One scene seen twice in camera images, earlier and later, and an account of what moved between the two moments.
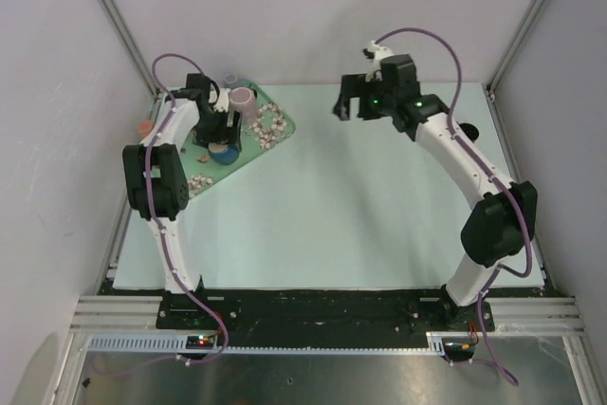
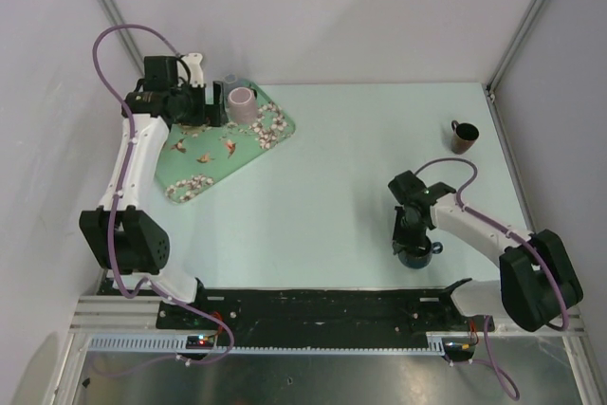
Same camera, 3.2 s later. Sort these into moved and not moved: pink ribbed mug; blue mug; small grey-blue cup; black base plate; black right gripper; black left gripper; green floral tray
Moved: black right gripper; black left gripper; blue mug
Not moved: black base plate; small grey-blue cup; pink ribbed mug; green floral tray
